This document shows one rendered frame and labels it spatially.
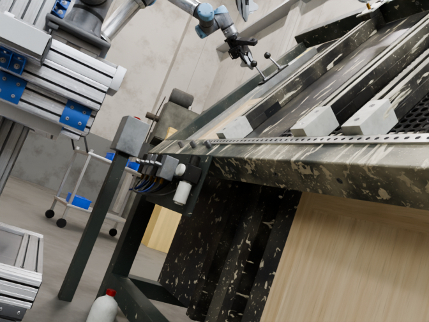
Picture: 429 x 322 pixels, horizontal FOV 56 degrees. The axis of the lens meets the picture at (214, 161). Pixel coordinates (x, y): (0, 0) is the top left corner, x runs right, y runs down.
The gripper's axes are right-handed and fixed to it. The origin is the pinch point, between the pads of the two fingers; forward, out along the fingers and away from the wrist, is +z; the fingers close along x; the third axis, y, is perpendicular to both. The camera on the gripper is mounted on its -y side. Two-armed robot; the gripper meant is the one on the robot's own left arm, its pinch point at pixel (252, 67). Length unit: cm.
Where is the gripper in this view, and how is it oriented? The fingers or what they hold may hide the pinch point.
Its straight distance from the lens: 223.4
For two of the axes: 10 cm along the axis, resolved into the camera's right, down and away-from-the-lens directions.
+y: -6.9, 1.6, 7.0
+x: -5.2, 5.6, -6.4
